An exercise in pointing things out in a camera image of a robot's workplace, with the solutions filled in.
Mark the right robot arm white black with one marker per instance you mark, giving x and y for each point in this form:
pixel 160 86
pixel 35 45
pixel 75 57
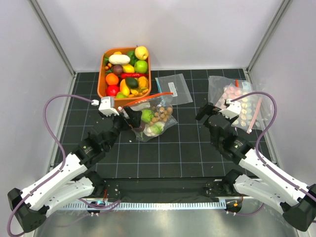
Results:
pixel 293 199

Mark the brown toy longan bunch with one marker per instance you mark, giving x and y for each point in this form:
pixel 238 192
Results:
pixel 161 113

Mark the green toy apple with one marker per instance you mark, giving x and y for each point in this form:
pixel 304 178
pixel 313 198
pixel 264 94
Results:
pixel 141 66

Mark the toy cauliflower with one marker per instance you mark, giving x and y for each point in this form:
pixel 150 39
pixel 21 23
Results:
pixel 154 130

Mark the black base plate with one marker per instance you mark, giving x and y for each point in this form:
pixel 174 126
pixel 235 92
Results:
pixel 165 190

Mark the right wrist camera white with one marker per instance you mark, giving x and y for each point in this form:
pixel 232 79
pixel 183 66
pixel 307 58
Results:
pixel 232 109

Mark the yellow toy lemon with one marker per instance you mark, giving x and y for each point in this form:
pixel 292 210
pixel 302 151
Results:
pixel 127 68

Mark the dark purple toy onion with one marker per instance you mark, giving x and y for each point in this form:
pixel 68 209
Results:
pixel 117 70

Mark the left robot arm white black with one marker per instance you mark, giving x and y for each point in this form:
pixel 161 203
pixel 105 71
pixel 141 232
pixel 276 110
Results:
pixel 73 178

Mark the aluminium frame rail front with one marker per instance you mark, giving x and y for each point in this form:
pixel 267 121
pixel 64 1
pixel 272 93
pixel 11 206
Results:
pixel 148 206

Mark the yellow toy pear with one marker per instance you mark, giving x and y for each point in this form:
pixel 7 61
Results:
pixel 141 53

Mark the polka dot zip bag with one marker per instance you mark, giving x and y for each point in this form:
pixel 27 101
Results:
pixel 250 105

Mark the left aluminium frame post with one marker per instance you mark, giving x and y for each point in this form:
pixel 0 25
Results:
pixel 51 34

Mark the blue zipper clear bag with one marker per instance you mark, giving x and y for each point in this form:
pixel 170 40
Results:
pixel 177 85

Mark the clear crumpled plastic bag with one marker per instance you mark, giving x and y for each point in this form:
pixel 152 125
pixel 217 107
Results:
pixel 215 89

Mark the aluminium frame post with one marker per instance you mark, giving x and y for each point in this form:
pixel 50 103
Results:
pixel 51 34
pixel 282 9

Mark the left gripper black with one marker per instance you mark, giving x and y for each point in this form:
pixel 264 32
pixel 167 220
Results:
pixel 134 116

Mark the orange plastic basket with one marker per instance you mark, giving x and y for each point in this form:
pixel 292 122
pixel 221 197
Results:
pixel 102 85

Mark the white toy radish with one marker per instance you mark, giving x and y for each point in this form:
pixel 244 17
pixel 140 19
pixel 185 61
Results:
pixel 119 59

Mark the right aluminium frame post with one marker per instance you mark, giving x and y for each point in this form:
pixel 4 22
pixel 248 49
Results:
pixel 282 9

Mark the red toy chili pepper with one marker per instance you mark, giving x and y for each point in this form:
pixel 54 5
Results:
pixel 133 75

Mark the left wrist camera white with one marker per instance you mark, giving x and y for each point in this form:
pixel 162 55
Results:
pixel 106 106

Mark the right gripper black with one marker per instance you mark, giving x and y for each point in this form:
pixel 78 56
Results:
pixel 207 109

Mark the orange zipper clear bag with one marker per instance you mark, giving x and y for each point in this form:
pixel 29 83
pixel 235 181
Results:
pixel 160 99

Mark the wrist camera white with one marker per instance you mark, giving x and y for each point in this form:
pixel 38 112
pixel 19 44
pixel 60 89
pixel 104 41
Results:
pixel 106 106
pixel 232 109

